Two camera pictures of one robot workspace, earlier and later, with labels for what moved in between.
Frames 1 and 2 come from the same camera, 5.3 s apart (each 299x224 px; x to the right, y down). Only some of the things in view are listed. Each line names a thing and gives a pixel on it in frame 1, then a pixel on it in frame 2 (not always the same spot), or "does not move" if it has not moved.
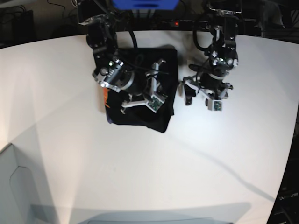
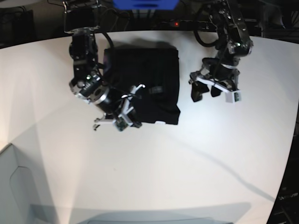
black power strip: [183, 24] does not move
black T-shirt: [155, 70] does not move
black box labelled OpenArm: [286, 210] does not move
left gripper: [157, 88] -> [126, 113]
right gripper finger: [189, 93] -> [198, 88]
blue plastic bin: [145, 5] does not move
